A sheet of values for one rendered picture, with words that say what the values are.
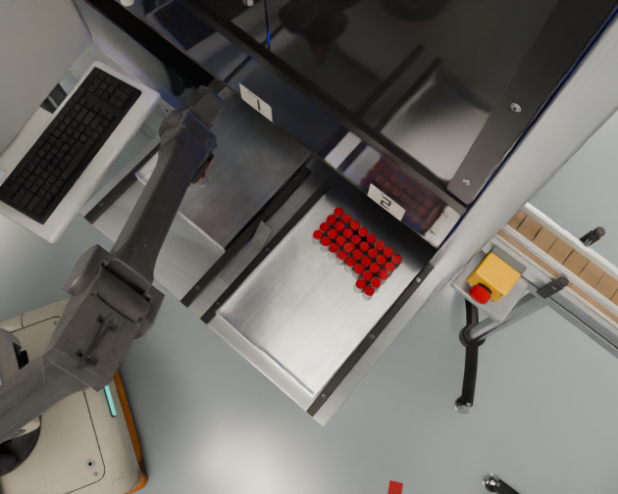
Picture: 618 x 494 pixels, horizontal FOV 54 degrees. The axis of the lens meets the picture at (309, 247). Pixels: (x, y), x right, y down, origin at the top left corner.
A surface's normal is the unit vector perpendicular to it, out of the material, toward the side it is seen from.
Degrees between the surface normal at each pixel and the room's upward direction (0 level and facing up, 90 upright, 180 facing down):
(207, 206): 0
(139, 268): 52
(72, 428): 0
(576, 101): 90
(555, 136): 90
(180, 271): 0
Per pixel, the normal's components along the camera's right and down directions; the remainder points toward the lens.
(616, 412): 0.01, -0.29
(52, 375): 0.00, 0.59
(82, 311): 0.70, -0.26
